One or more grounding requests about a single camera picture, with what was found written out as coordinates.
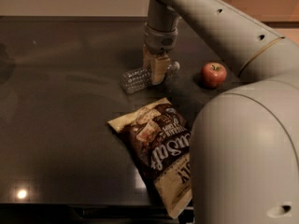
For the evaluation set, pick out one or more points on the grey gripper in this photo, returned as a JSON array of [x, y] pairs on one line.
[[159, 41]]

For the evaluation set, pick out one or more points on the brown cream chips bag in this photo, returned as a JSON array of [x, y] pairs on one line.
[[158, 139]]

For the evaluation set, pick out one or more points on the red apple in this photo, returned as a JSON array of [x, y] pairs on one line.
[[213, 75]]

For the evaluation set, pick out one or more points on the clear plastic water bottle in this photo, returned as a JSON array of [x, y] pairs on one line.
[[140, 78]]

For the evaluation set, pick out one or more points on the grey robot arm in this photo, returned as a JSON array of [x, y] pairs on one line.
[[244, 145]]

